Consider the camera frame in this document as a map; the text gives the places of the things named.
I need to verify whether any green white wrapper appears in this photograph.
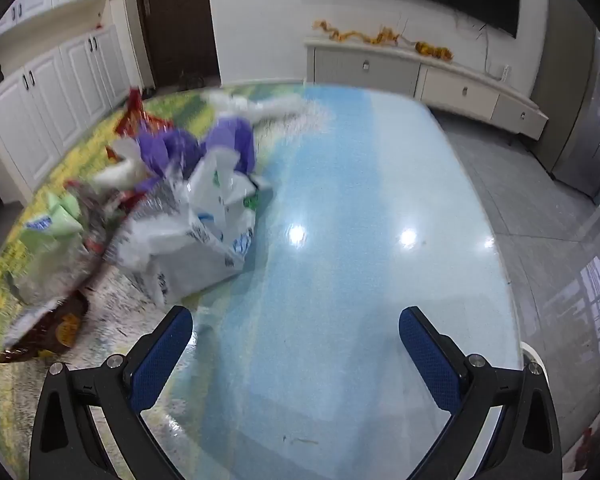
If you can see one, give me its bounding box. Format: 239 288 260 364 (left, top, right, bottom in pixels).
20 192 84 254

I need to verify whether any white printed plastic bag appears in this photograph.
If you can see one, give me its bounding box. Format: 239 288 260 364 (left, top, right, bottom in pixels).
106 146 271 309

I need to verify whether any purple plastic bag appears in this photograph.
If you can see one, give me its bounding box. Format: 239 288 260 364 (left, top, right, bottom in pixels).
135 116 256 193

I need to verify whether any red chip snack bag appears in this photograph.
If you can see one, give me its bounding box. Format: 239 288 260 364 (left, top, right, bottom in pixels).
114 87 173 138

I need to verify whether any dark brown snack wrapper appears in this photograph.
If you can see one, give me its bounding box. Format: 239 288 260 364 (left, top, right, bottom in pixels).
0 290 90 364

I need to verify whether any grey steel refrigerator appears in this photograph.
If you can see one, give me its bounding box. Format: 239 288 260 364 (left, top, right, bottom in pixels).
531 0 600 198

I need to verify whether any white low tv cabinet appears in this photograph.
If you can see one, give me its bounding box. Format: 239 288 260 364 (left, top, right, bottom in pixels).
304 37 548 140

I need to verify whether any white shoe cabinet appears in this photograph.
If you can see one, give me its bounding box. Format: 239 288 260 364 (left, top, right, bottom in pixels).
0 0 131 192

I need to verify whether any golden tiger ornament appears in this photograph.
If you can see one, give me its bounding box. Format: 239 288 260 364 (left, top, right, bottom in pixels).
414 41 454 62

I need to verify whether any golden dragon ornament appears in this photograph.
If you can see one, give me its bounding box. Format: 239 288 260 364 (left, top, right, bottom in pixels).
312 20 401 46

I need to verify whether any dark brown entrance door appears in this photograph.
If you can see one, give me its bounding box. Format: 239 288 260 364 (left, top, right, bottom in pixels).
137 0 221 91

